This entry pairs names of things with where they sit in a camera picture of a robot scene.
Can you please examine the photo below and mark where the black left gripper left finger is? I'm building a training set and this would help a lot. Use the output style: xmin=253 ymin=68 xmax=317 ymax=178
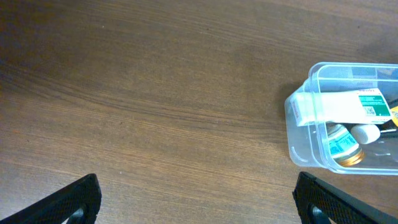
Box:
xmin=1 ymin=174 xmax=102 ymax=224

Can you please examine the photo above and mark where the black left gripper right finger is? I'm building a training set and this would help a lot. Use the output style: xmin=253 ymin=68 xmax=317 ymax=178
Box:
xmin=292 ymin=172 xmax=397 ymax=224

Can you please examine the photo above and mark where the small gold-lid jar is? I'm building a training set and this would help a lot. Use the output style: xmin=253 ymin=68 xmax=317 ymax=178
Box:
xmin=326 ymin=124 xmax=365 ymax=167

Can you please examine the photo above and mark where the dark bottle white cap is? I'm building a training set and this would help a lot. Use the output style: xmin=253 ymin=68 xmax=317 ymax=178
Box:
xmin=350 ymin=98 xmax=398 ymax=145

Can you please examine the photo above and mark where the white green medicine box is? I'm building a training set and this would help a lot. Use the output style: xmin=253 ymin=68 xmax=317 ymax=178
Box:
xmin=290 ymin=88 xmax=392 ymax=126

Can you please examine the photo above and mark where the clear plastic container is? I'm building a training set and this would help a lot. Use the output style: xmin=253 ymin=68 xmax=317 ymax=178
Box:
xmin=284 ymin=62 xmax=397 ymax=175

